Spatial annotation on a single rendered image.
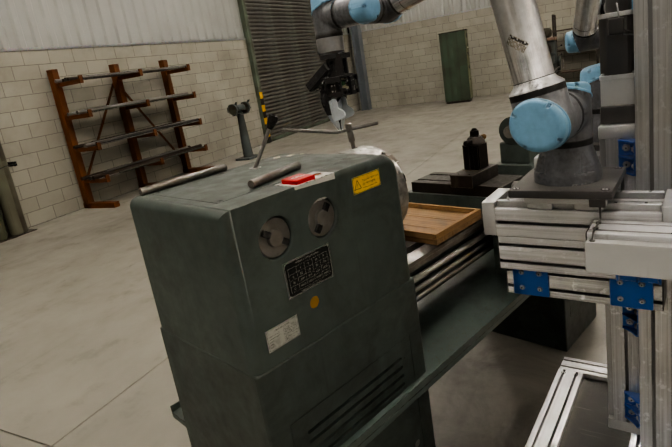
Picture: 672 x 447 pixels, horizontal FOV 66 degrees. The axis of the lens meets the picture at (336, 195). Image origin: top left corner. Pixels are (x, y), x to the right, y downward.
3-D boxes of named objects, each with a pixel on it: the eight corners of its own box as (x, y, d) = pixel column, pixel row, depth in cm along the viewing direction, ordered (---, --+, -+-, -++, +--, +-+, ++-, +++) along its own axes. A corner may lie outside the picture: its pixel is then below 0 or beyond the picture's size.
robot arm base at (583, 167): (607, 170, 127) (606, 130, 124) (596, 186, 115) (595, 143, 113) (543, 170, 135) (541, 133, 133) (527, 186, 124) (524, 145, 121)
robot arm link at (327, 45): (310, 40, 141) (331, 38, 147) (313, 58, 142) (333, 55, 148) (329, 36, 136) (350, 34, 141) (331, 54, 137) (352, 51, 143)
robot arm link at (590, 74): (576, 106, 168) (574, 64, 165) (622, 101, 165) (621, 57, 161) (584, 111, 157) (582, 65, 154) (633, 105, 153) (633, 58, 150)
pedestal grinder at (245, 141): (249, 160, 1010) (237, 102, 983) (234, 161, 1028) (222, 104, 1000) (263, 155, 1050) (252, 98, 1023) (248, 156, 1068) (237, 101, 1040)
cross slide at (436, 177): (502, 198, 197) (501, 187, 196) (412, 191, 228) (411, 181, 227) (524, 185, 209) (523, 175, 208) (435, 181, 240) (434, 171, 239)
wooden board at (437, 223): (437, 245, 177) (435, 234, 176) (360, 233, 203) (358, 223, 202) (481, 218, 197) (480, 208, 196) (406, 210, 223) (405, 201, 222)
